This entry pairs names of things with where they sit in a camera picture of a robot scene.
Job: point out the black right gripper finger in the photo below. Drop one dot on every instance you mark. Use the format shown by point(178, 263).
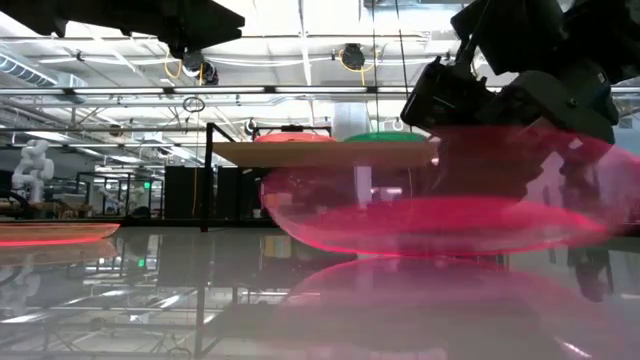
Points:
point(582, 180)
point(480, 165)

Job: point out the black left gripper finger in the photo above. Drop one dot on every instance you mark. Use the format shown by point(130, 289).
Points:
point(225, 31)
point(220, 16)

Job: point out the green translucent plastic plate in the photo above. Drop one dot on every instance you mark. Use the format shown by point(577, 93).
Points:
point(387, 134)

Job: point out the pink translucent plastic plate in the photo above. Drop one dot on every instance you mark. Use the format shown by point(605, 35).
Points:
point(400, 225)

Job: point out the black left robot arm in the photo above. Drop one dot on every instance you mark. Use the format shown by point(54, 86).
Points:
point(75, 12)

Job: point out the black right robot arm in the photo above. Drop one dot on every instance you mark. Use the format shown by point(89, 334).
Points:
point(560, 30)

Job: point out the wooden shelf with black legs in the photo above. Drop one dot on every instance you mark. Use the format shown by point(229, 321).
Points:
point(310, 154)

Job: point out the black cabinet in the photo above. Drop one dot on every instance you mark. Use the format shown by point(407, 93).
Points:
point(182, 192)

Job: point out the white humanoid robot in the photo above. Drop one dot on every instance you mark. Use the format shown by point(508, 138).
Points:
point(32, 170)

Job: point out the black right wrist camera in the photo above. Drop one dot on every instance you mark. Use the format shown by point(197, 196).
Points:
point(445, 100)

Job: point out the black background rig frame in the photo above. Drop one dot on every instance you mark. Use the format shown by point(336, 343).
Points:
point(292, 128)

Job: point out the black background cell frame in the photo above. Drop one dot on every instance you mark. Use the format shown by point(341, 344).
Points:
point(120, 175)

